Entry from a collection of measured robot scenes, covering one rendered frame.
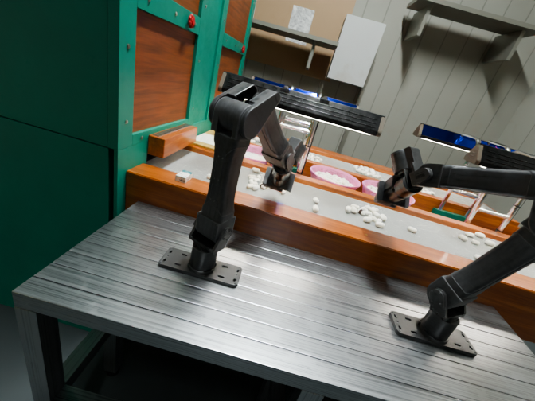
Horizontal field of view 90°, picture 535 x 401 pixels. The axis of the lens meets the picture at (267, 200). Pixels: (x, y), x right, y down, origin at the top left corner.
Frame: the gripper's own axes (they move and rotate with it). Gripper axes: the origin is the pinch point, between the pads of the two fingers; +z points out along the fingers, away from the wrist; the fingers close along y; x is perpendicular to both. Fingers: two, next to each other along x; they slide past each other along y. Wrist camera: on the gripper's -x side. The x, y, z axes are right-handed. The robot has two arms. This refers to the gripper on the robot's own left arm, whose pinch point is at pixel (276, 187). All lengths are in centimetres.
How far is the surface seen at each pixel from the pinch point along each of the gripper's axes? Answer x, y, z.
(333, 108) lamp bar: -31.5, -11.2, -11.7
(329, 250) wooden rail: 18.4, -22.0, -8.7
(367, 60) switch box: -184, -45, 100
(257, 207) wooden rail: 12.6, 3.9, -11.9
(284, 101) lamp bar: -28.9, 6.5, -11.2
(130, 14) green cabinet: -18, 48, -41
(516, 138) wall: -166, -207, 121
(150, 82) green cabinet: -14, 49, -20
